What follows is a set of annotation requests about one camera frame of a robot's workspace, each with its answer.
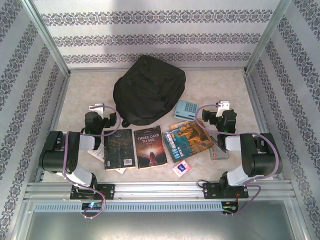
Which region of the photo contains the right aluminium side rail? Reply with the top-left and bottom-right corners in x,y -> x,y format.
243,72 -> 285,180

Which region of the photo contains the controller board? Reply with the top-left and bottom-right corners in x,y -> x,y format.
81,202 -> 103,210
222,204 -> 239,214

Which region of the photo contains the white paper sheet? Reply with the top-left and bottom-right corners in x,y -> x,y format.
87,142 -> 127,175

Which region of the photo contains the aluminium mounting rail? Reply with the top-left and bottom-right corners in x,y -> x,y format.
24,181 -> 294,201

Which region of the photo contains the black backpack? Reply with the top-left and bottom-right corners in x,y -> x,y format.
112,54 -> 187,127

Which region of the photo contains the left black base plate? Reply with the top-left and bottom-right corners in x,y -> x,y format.
69,184 -> 116,200

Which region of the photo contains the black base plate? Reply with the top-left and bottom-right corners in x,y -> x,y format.
69,184 -> 116,200
202,182 -> 250,200

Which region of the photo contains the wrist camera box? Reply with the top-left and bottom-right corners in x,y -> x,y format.
215,100 -> 231,118
88,102 -> 105,118

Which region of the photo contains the left aluminium frame post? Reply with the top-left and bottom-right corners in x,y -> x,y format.
26,0 -> 71,76

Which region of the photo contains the aluminium frame post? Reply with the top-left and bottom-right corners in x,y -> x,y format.
26,0 -> 71,76
243,0 -> 293,76

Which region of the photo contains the purple cable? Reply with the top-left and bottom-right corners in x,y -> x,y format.
195,104 -> 282,216
61,104 -> 122,221

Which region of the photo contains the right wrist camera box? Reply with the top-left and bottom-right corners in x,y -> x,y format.
215,100 -> 231,118

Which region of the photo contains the left aluminium side rail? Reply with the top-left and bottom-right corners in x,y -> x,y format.
34,72 -> 72,183

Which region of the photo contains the blue orange landscape book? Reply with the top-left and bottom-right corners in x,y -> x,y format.
162,120 -> 216,164

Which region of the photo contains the right controller board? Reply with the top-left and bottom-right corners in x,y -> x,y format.
222,204 -> 239,214

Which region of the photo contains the light blue calculator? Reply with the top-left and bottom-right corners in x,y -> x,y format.
173,99 -> 200,121

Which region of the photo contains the aluminium back rail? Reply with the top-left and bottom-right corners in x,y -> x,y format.
67,66 -> 248,74

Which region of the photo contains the slotted grey cable duct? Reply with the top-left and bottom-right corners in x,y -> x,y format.
33,201 -> 224,213

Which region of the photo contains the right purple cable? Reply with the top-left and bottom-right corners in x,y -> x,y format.
195,104 -> 282,216

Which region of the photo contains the grey pen box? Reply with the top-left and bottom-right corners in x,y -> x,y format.
208,136 -> 230,161

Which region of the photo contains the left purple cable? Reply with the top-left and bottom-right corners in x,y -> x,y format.
61,104 -> 122,221

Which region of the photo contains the grey metal shelf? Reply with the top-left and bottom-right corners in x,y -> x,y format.
14,209 -> 308,240

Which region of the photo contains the left controller board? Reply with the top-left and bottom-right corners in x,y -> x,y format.
81,202 -> 103,210

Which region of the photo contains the dark paperback with barcode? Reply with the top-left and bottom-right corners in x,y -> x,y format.
103,128 -> 137,171

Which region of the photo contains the Three Days to See book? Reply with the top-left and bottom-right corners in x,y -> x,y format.
133,125 -> 169,170

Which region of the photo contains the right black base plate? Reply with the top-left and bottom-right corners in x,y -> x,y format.
202,182 -> 250,200

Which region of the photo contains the pink tissue packet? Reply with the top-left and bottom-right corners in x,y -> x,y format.
171,160 -> 191,178

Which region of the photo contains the right aluminium frame post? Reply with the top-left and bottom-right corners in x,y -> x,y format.
243,0 -> 293,76

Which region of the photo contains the aluminium side rail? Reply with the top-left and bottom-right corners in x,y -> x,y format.
243,72 -> 285,180
34,72 -> 72,183

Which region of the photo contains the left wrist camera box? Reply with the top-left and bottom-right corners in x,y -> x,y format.
88,102 -> 105,118

